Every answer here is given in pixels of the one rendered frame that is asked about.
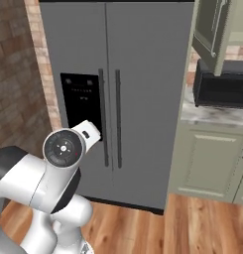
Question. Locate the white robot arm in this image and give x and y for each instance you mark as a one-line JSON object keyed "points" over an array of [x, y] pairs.
{"points": [[33, 185]]}

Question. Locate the plain grey fridge door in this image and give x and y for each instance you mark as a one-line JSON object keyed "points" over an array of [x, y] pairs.
{"points": [[149, 99]]}

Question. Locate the grey fridge door with dispenser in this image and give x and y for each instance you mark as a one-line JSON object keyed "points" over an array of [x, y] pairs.
{"points": [[76, 46]]}

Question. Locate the wide green base cupboard door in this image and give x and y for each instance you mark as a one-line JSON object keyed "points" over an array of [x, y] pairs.
{"points": [[212, 163]]}

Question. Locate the black microwave oven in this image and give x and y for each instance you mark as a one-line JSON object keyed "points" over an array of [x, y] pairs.
{"points": [[222, 89]]}

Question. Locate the narrow green base cupboard door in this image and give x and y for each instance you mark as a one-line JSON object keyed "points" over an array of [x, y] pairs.
{"points": [[242, 188]]}

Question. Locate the green wall cupboard door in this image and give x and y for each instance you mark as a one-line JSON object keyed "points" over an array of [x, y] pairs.
{"points": [[207, 23]]}

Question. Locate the green wall cupboard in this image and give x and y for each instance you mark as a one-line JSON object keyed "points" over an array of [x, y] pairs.
{"points": [[240, 20]]}

